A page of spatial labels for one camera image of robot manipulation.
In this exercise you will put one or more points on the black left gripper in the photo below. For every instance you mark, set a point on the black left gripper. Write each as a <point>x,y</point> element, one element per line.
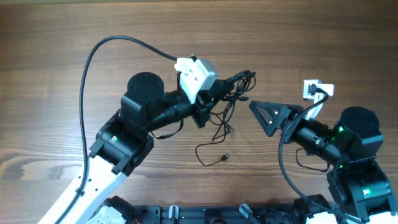
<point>204,100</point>

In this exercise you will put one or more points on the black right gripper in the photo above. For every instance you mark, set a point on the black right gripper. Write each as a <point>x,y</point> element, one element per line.
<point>284,111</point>

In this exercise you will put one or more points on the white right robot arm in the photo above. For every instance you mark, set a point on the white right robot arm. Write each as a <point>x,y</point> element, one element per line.
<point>357,184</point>

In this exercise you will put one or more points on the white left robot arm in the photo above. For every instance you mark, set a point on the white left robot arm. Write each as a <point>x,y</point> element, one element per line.
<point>126,139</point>

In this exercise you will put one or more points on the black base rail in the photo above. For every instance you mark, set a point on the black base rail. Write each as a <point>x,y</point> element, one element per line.
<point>117,210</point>

